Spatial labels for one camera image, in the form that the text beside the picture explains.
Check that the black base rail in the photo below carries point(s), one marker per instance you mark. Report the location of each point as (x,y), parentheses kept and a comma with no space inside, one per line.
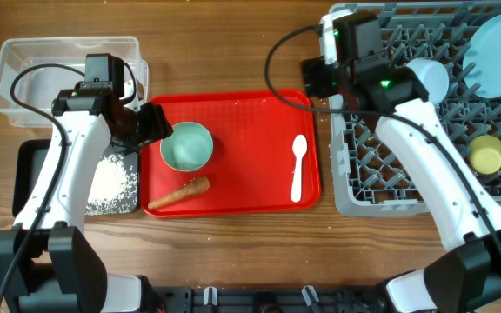
(305,300)

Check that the large light blue plate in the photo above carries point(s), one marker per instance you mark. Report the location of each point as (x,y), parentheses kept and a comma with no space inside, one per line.
(484,58)

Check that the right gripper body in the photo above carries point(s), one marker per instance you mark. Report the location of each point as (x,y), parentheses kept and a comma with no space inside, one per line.
(330,78)

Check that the light blue bowl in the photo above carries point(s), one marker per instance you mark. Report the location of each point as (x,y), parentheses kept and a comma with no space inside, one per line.
(434,77)

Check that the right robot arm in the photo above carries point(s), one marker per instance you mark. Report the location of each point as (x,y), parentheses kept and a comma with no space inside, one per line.
(397,102)

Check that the yellow plastic cup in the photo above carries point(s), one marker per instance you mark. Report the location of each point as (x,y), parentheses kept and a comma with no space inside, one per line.
(485,156)

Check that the brown carrot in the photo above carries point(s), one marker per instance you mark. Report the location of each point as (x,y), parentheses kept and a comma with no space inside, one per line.
(195,187)

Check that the spilled white rice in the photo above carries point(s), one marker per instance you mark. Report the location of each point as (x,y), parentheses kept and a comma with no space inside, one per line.
(115,186)

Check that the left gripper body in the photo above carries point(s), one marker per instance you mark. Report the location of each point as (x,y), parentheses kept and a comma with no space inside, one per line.
(143,125)

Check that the clear plastic bin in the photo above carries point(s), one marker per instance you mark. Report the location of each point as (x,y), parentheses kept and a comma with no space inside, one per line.
(40,87)

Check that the white plastic spoon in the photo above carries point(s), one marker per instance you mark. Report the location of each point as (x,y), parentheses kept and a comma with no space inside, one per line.
(299,149)

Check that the red serving tray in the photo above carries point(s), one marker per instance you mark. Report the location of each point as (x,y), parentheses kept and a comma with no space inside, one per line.
(252,165)

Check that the black tray bin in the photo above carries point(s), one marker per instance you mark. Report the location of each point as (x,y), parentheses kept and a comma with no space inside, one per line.
(30,159)

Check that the pale green bowl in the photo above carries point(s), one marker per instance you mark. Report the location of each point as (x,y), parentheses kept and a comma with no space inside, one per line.
(189,148)

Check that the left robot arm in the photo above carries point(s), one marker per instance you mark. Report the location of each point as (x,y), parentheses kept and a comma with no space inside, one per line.
(46,262)

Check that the grey dishwasher rack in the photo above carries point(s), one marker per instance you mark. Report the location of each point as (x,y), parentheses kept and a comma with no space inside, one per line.
(368,179)

